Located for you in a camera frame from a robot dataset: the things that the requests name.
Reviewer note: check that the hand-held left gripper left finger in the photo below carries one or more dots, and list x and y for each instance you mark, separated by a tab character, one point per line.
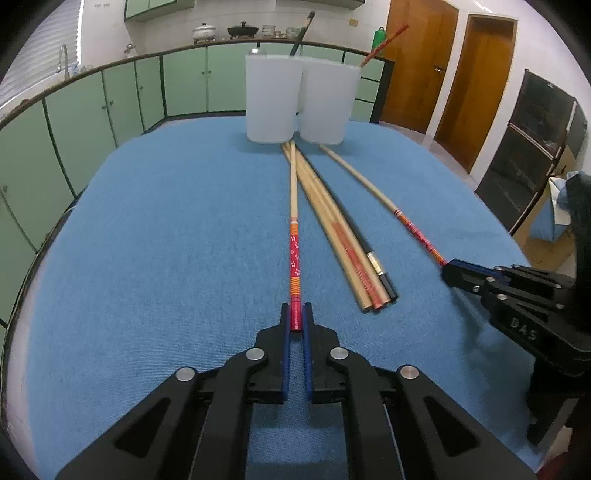
286	350

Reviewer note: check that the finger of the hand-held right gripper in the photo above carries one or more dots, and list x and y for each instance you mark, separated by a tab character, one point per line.
461	278
471	266

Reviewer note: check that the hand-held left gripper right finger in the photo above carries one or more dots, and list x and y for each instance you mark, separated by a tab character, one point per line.
308	350

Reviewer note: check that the black chopstick with gold band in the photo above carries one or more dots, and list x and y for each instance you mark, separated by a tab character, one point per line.
302	34
388	287

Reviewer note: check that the red patterned bamboo chopstick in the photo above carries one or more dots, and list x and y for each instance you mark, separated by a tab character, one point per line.
294	258
388	42
397	212

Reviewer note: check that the white two-compartment utensil holder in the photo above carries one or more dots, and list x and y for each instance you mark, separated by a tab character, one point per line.
272	101

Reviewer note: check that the blue cloth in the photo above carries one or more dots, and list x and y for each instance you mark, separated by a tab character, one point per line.
556	203

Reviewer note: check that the black glass-door cabinet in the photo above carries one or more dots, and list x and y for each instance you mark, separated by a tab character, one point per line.
521	161

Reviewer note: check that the blue table mat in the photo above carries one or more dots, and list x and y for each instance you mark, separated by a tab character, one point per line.
161	254

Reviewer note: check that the plain wooden door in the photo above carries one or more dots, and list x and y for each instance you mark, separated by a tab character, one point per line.
480	92

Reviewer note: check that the wooden door with knob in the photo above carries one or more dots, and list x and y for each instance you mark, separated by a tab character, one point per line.
415	78

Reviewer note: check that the green bottle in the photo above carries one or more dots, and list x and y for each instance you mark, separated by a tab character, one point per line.
377	37

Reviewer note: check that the glass jar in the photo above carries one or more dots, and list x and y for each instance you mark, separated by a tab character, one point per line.
269	31
292	32

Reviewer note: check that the green base cabinets with counter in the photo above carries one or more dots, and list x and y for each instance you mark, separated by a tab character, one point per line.
69	115

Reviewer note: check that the black wok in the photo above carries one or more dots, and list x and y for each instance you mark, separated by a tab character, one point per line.
242	31

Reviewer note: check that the white cooking pot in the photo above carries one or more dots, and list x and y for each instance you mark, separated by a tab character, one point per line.
204	33

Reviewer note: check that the steel kettle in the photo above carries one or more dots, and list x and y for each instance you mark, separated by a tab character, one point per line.
130	50

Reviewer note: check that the steel kitchen faucet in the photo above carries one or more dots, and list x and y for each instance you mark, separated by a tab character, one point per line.
66	60

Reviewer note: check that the white window blind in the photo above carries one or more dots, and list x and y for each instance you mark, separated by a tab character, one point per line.
46	46

